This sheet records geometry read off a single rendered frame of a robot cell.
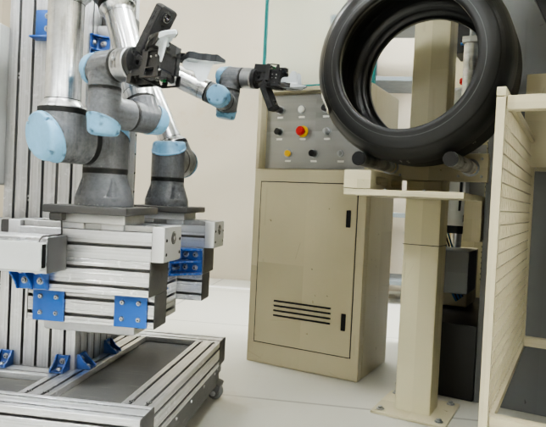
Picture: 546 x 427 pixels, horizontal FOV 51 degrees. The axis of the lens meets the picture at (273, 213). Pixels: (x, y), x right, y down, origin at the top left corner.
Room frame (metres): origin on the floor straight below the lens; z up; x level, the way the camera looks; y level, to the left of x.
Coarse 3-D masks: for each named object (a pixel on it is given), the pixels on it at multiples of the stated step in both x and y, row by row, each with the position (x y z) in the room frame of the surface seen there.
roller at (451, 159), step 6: (444, 156) 1.65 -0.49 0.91; (450, 156) 1.64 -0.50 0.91; (456, 156) 1.64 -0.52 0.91; (462, 156) 1.74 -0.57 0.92; (444, 162) 1.65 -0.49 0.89; (450, 162) 1.64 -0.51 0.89; (456, 162) 1.64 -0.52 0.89; (462, 162) 1.70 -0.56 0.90; (468, 162) 1.79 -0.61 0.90; (456, 168) 1.70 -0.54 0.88; (462, 168) 1.75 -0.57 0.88; (468, 168) 1.81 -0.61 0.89; (474, 168) 1.89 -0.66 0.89
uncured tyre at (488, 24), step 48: (384, 0) 1.90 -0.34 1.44; (432, 0) 1.91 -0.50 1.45; (480, 0) 1.59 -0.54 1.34; (336, 48) 1.78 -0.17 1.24; (480, 48) 1.58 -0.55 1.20; (336, 96) 1.78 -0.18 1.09; (480, 96) 1.58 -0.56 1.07; (384, 144) 1.71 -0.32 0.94; (432, 144) 1.65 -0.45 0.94; (480, 144) 1.78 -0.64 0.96
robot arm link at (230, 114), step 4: (228, 88) 2.07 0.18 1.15; (232, 88) 2.08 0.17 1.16; (232, 92) 2.08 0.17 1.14; (236, 92) 2.09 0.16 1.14; (236, 96) 2.09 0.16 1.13; (236, 100) 2.08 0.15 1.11; (232, 104) 2.04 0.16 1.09; (236, 104) 2.08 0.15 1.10; (216, 108) 2.10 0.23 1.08; (232, 108) 2.07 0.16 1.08; (236, 108) 2.10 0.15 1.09; (216, 112) 2.10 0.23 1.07; (220, 112) 2.08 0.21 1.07; (224, 112) 2.07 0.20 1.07; (228, 112) 2.08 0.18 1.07; (232, 112) 2.09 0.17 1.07; (236, 112) 2.10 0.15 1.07; (216, 116) 2.11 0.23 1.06; (220, 116) 2.08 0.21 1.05; (224, 116) 2.08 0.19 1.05; (228, 116) 2.08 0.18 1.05; (232, 116) 2.09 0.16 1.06
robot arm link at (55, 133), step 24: (48, 0) 1.37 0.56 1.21; (72, 0) 1.37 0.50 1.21; (48, 24) 1.37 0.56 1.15; (72, 24) 1.37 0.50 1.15; (48, 48) 1.37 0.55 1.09; (72, 48) 1.37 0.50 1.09; (48, 72) 1.36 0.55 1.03; (72, 72) 1.37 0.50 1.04; (48, 96) 1.36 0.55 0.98; (72, 96) 1.37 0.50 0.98; (48, 120) 1.32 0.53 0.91; (72, 120) 1.36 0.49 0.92; (48, 144) 1.32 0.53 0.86; (72, 144) 1.36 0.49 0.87; (96, 144) 1.42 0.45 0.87
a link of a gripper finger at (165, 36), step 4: (160, 32) 1.12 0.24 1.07; (164, 32) 1.11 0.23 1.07; (168, 32) 1.10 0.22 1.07; (172, 32) 1.10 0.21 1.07; (176, 32) 1.09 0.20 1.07; (160, 36) 1.12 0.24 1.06; (164, 36) 1.11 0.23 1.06; (168, 36) 1.11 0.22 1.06; (172, 36) 1.11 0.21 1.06; (160, 40) 1.13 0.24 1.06; (164, 40) 1.11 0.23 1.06; (168, 40) 1.13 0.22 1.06; (156, 44) 1.16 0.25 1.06; (160, 44) 1.15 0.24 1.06; (164, 44) 1.11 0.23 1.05; (168, 44) 1.15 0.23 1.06; (160, 48) 1.14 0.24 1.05; (164, 48) 1.12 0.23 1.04; (160, 52) 1.14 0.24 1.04; (160, 56) 1.13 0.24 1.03; (160, 60) 1.12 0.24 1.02
